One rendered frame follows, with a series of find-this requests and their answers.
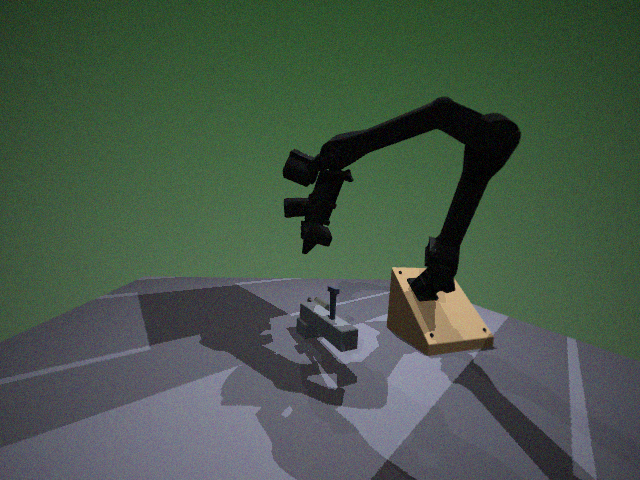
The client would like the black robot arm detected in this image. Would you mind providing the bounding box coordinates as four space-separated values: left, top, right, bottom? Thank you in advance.
283 96 520 301

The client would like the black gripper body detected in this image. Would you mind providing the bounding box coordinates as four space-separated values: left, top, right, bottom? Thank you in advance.
301 190 337 247

